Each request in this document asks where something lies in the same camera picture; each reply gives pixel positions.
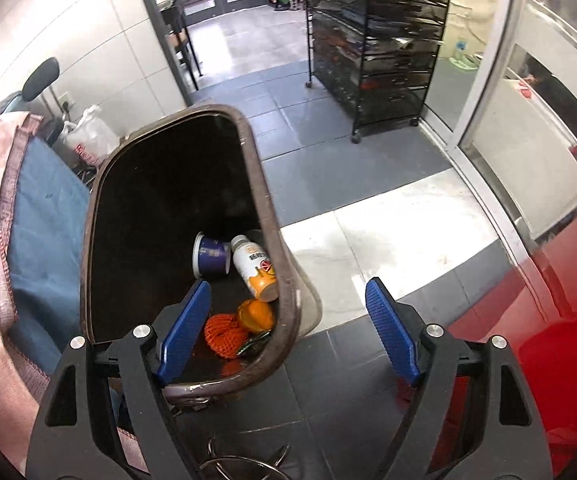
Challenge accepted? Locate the aluminium framed glass partition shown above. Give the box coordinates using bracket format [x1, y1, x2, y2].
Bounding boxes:
[419, 0, 577, 241]

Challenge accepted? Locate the black metal table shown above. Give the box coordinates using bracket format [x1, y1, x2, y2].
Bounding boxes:
[161, 0, 204, 93]

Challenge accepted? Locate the orange foam fruit net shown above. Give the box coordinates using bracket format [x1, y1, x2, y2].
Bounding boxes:
[203, 312, 252, 359]

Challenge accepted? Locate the brown trash bin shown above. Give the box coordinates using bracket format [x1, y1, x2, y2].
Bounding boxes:
[81, 104, 322, 401]

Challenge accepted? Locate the purple yogurt cup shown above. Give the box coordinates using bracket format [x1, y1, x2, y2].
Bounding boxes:
[192, 231, 232, 279]

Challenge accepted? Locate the red glossy panel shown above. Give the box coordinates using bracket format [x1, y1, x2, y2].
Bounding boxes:
[403, 195, 577, 480]

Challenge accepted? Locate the black chair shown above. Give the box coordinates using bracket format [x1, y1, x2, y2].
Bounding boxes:
[22, 57, 76, 146]

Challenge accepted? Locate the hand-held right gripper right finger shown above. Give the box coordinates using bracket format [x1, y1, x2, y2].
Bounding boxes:
[366, 277, 552, 480]

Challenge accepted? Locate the white plastic bag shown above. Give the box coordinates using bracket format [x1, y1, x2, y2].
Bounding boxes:
[66, 105, 119, 161]

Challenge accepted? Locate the green floor tray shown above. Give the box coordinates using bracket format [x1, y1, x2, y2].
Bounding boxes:
[449, 35, 482, 68]

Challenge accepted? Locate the dark plastic wrapper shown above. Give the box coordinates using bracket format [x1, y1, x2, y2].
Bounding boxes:
[236, 332, 272, 357]

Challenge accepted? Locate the black drawer cart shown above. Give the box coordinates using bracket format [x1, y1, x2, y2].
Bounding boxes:
[305, 0, 457, 145]

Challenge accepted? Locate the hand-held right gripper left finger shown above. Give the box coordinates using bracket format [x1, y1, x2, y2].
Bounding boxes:
[26, 280, 212, 480]

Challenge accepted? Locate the metal wire ring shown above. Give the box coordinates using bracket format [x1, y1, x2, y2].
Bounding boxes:
[198, 432, 292, 480]

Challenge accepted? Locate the white bottle with orange label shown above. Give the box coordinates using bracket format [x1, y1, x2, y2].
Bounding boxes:
[231, 234, 279, 303]

